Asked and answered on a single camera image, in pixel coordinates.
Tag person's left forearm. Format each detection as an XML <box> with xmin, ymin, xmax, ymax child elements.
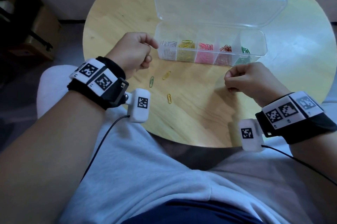
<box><xmin>0</xmin><ymin>91</ymin><xmax>106</xmax><ymax>224</ymax></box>

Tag black right wristband white markers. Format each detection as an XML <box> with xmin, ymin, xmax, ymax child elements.
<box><xmin>255</xmin><ymin>91</ymin><xmax>337</xmax><ymax>145</ymax></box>

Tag clear plastic compartment box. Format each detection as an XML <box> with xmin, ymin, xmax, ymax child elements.
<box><xmin>154</xmin><ymin>0</ymin><xmax>288</xmax><ymax>67</ymax></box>

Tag black camera cable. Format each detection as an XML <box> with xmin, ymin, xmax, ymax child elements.
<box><xmin>80</xmin><ymin>115</ymin><xmax>131</xmax><ymax>182</ymax></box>
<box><xmin>261</xmin><ymin>145</ymin><xmax>337</xmax><ymax>179</ymax></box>

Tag black wristband white markers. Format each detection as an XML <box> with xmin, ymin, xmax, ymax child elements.
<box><xmin>67</xmin><ymin>56</ymin><xmax>130</xmax><ymax>111</ymax></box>
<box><xmin>255</xmin><ymin>91</ymin><xmax>337</xmax><ymax>145</ymax></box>

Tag black left camera cable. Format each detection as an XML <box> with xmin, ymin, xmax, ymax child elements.
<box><xmin>80</xmin><ymin>115</ymin><xmax>131</xmax><ymax>182</ymax></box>

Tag heap of yellow paper clips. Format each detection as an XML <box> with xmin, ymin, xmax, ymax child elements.
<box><xmin>177</xmin><ymin>39</ymin><xmax>197</xmax><ymax>63</ymax></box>

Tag black right camera cable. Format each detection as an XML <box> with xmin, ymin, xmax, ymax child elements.
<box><xmin>261</xmin><ymin>145</ymin><xmax>337</xmax><ymax>179</ymax></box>

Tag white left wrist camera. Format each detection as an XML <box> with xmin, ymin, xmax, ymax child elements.
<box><xmin>125</xmin><ymin>88</ymin><xmax>151</xmax><ymax>124</ymax></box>

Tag black left wristband white markers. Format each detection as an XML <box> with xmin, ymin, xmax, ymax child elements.
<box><xmin>67</xmin><ymin>56</ymin><xmax>130</xmax><ymax>111</ymax></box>

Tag person's right hand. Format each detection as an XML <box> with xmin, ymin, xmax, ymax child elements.
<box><xmin>224</xmin><ymin>62</ymin><xmax>290</xmax><ymax>107</ymax></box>

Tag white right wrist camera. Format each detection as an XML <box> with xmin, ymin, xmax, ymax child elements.
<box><xmin>238</xmin><ymin>118</ymin><xmax>265</xmax><ymax>153</ymax></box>

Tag person's right forearm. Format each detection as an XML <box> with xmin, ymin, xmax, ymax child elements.
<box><xmin>288</xmin><ymin>131</ymin><xmax>337</xmax><ymax>224</ymax></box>

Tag brown cardboard box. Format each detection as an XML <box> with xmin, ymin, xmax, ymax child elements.
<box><xmin>0</xmin><ymin>0</ymin><xmax>62</xmax><ymax>61</ymax></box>

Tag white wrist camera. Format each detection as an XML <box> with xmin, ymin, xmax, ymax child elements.
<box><xmin>125</xmin><ymin>88</ymin><xmax>151</xmax><ymax>124</ymax></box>
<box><xmin>238</xmin><ymin>118</ymin><xmax>265</xmax><ymax>153</ymax></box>

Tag heap of pink paper clips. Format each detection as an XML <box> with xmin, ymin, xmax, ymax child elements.
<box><xmin>196</xmin><ymin>43</ymin><xmax>214</xmax><ymax>64</ymax></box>

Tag person's left hand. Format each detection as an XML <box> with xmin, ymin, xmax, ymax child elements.
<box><xmin>105</xmin><ymin>32</ymin><xmax>159</xmax><ymax>79</ymax></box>

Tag heap of white paper clips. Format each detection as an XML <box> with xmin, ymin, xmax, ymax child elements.
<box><xmin>160</xmin><ymin>39</ymin><xmax>177</xmax><ymax>60</ymax></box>

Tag heap of red paper clips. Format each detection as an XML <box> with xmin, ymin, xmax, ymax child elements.
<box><xmin>214</xmin><ymin>45</ymin><xmax>233</xmax><ymax>66</ymax></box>

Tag heap of green paper clips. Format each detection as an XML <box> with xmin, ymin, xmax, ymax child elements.
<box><xmin>234</xmin><ymin>46</ymin><xmax>252</xmax><ymax>66</ymax></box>

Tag dark blue shirt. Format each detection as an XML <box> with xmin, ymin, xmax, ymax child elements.
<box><xmin>129</xmin><ymin>199</ymin><xmax>264</xmax><ymax>224</ymax></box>

